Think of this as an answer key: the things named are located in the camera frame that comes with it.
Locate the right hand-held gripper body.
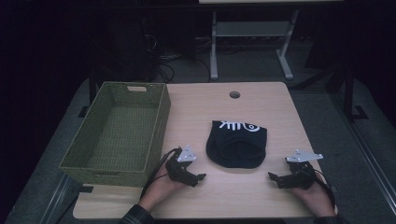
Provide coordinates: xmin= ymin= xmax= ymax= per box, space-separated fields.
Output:
xmin=285 ymin=149 xmax=324 ymax=191

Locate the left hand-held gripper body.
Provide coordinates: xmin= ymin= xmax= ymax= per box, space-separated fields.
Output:
xmin=164 ymin=144 xmax=198 ymax=187

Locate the black beanie with white print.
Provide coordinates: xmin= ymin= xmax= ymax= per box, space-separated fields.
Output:
xmin=205 ymin=119 xmax=269 ymax=170

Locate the green woven basket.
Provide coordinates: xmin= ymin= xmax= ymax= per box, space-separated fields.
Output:
xmin=59 ymin=81 xmax=172 ymax=189

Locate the person's right hand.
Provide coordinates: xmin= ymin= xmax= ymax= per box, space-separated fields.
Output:
xmin=290 ymin=174 xmax=338 ymax=217

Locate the person's left hand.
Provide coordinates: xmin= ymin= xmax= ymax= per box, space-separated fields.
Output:
xmin=137 ymin=163 xmax=189 ymax=214

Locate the black metal stand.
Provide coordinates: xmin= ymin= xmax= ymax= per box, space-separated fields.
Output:
xmin=294 ymin=59 xmax=370 ymax=123

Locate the white metal stand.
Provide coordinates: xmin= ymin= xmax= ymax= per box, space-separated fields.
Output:
xmin=209 ymin=9 xmax=300 ymax=81

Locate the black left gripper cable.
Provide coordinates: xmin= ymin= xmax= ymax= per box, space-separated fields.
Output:
xmin=139 ymin=147 xmax=182 ymax=200

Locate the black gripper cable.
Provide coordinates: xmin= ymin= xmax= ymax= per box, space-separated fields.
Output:
xmin=139 ymin=147 xmax=182 ymax=200
xmin=312 ymin=168 xmax=338 ymax=210

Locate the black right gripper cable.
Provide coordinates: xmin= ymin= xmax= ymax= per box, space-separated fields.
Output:
xmin=312 ymin=168 xmax=338 ymax=210

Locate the aluminium floor rail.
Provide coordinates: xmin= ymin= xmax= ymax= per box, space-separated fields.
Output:
xmin=329 ymin=90 xmax=396 ymax=217
xmin=38 ymin=172 xmax=82 ymax=224

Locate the bundle of floor cables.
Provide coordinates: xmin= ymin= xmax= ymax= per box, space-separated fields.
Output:
xmin=143 ymin=33 xmax=213 ymax=84

